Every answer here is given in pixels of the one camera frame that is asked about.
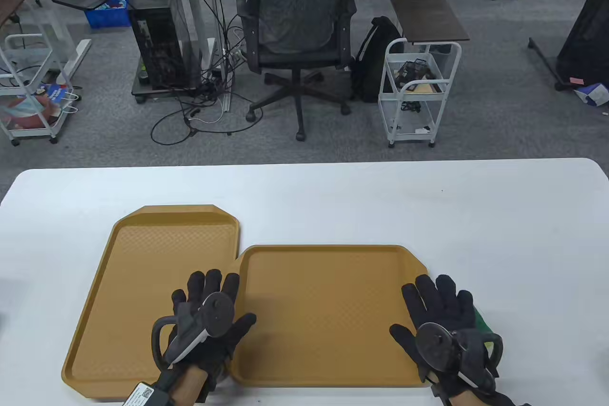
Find person's right hand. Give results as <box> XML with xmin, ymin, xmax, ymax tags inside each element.
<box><xmin>389</xmin><ymin>274</ymin><xmax>495</xmax><ymax>395</ymax></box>

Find person's left hand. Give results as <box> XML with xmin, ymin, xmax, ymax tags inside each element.
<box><xmin>171</xmin><ymin>269</ymin><xmax>257</xmax><ymax>383</ymax></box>

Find yellow and green sponge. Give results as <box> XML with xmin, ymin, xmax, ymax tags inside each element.
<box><xmin>471</xmin><ymin>306</ymin><xmax>498</xmax><ymax>352</ymax></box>

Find brown plastic food tray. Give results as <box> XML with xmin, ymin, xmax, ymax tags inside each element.
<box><xmin>230</xmin><ymin>244</ymin><xmax>430</xmax><ymax>388</ymax></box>
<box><xmin>61</xmin><ymin>205</ymin><xmax>241</xmax><ymax>400</ymax></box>

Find person's right forearm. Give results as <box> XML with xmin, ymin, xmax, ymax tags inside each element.
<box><xmin>432</xmin><ymin>380</ymin><xmax>529</xmax><ymax>406</ymax></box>

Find grey white left hand controller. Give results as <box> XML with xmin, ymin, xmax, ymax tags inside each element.
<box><xmin>151</xmin><ymin>292</ymin><xmax>236</xmax><ymax>371</ymax></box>

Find white mesh-shelf rolling cart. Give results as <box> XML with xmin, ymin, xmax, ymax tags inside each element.
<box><xmin>378</xmin><ymin>40</ymin><xmax>462</xmax><ymax>149</ymax></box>

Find black wheeled platform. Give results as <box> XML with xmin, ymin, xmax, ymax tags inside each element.
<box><xmin>132</xmin><ymin>77</ymin><xmax>224</xmax><ymax>104</ymax></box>

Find black backpack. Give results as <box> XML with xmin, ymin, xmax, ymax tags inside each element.
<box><xmin>351</xmin><ymin>16</ymin><xmax>405</xmax><ymax>103</ymax></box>

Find black computer tower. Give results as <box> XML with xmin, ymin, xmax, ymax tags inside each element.
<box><xmin>128</xmin><ymin>0</ymin><xmax>203</xmax><ymax>90</ymax></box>

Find blue white paper bag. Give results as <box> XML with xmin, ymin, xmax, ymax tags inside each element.
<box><xmin>36</xmin><ymin>83</ymin><xmax>79</xmax><ymax>114</ymax></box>

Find red plastic bag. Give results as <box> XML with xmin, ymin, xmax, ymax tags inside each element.
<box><xmin>2</xmin><ymin>94</ymin><xmax>62</xmax><ymax>129</ymax></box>

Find white blue box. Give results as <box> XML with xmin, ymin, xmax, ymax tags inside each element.
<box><xmin>573</xmin><ymin>83</ymin><xmax>609</xmax><ymax>108</ymax></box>

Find dark brown side table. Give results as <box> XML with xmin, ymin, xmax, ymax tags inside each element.
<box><xmin>390</xmin><ymin>0</ymin><xmax>470</xmax><ymax>55</ymax></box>

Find black mesh office chair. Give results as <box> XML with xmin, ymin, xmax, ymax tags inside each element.
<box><xmin>236</xmin><ymin>0</ymin><xmax>358</xmax><ymax>142</ymax></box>

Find blue plastic crate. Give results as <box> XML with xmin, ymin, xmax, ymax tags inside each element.
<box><xmin>85</xmin><ymin>0</ymin><xmax>132</xmax><ymax>29</ymax></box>

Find white rolling cart with bags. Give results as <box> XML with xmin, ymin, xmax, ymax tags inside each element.
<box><xmin>0</xmin><ymin>34</ymin><xmax>75</xmax><ymax>146</ymax></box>

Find black fabric stand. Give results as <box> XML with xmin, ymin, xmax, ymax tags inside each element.
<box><xmin>528</xmin><ymin>0</ymin><xmax>609</xmax><ymax>92</ymax></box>

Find small brown table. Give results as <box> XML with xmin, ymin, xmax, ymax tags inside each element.
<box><xmin>0</xmin><ymin>0</ymin><xmax>29</xmax><ymax>27</ymax></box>

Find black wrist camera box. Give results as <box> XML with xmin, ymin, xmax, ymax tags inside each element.
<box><xmin>121</xmin><ymin>381</ymin><xmax>171</xmax><ymax>406</ymax></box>

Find black floor cables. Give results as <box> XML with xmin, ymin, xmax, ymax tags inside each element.
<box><xmin>151</xmin><ymin>11</ymin><xmax>263</xmax><ymax>145</ymax></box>

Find black wire basket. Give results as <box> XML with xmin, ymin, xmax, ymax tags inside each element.
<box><xmin>395</xmin><ymin>59</ymin><xmax>436</xmax><ymax>89</ymax></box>

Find aluminium post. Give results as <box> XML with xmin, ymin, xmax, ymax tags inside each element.
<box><xmin>208</xmin><ymin>0</ymin><xmax>233</xmax><ymax>113</ymax></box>

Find white standing desk frame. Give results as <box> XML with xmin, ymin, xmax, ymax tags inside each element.
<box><xmin>24</xmin><ymin>0</ymin><xmax>92</xmax><ymax>86</ymax></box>

